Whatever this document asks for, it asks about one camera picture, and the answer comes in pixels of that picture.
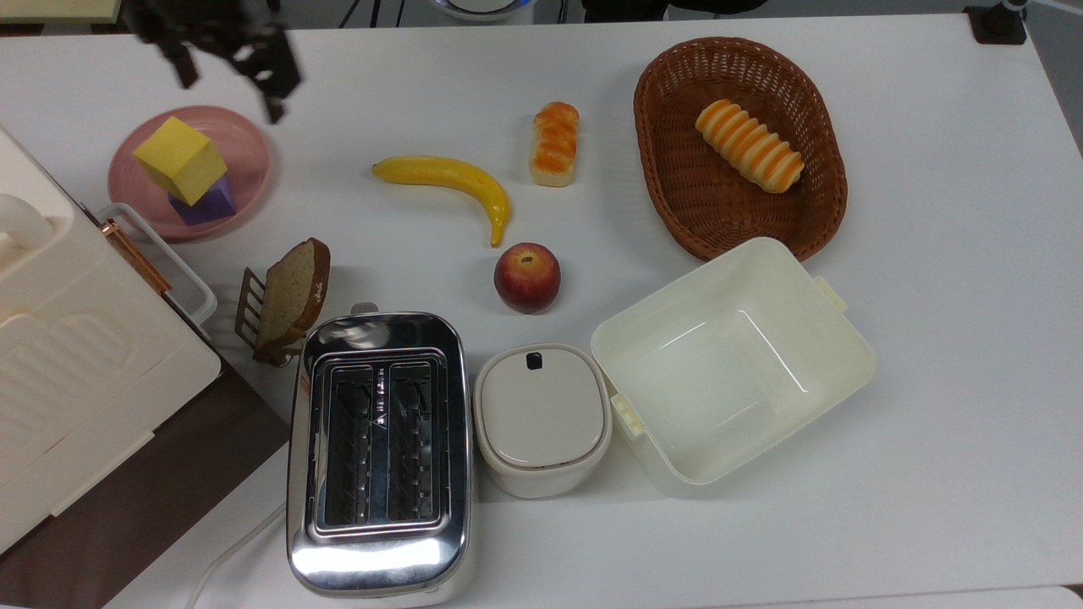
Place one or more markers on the brown toast rack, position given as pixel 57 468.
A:
pixel 248 309

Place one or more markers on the white open plastic container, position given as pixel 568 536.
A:
pixel 728 372

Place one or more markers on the red apple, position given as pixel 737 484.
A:
pixel 527 279

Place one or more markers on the purple cube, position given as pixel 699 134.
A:
pixel 211 207

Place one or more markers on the yellow banana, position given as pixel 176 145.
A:
pixel 457 176

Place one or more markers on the striped bread roll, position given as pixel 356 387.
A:
pixel 749 145

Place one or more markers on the orange glazed bread loaf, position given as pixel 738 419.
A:
pixel 555 144

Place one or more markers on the dark camera stand clamp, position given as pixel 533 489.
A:
pixel 998 24

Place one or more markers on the small white lidded bin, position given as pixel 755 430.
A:
pixel 541 414

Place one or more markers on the cream plastic cabinet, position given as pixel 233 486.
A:
pixel 76 381

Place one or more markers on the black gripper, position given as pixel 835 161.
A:
pixel 203 21

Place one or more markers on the yellow cube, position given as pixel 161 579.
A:
pixel 178 159

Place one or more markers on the brown wicker basket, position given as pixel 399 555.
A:
pixel 677 186

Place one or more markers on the cream and chrome toaster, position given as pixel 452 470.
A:
pixel 381 558

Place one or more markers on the pink plate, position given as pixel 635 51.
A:
pixel 245 161

